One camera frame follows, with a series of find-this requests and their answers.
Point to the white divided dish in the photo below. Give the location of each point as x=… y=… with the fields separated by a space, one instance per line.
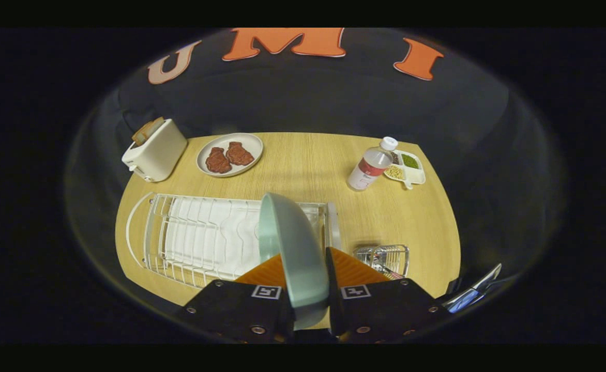
x=418 y=175

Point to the dark beans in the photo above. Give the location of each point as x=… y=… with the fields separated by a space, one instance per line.
x=396 y=156

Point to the clear bottle red label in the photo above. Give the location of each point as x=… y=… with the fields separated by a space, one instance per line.
x=370 y=168

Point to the pale green plate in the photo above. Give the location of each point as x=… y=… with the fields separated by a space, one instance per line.
x=298 y=258

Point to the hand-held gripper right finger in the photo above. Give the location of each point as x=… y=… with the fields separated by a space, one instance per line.
x=332 y=289

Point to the green peas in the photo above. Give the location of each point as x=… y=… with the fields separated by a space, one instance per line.
x=410 y=161

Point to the white plate with meat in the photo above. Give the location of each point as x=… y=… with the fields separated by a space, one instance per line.
x=251 y=142

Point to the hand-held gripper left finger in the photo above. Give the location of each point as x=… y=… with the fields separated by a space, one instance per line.
x=241 y=310

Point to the red meat piece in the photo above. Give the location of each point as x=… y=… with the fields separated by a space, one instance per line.
x=239 y=153
x=217 y=160

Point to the black backdrop cloth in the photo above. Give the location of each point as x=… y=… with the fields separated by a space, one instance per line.
x=308 y=93

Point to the toast slice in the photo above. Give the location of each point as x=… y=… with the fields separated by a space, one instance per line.
x=140 y=135
x=157 y=124

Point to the white toaster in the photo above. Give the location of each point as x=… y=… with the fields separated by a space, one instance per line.
x=158 y=152

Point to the yellow beans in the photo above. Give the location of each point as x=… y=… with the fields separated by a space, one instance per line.
x=395 y=172

